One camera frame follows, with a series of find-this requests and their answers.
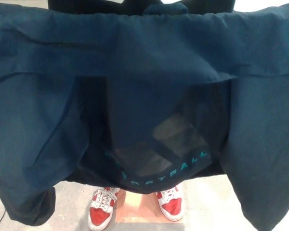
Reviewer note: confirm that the dark blue coat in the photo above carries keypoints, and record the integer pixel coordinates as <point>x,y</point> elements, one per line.
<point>50,108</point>

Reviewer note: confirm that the orange floor marker sheet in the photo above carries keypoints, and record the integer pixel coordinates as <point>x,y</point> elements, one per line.
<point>139,209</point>

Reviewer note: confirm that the red white right sneaker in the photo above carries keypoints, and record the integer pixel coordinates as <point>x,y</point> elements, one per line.
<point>98,211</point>

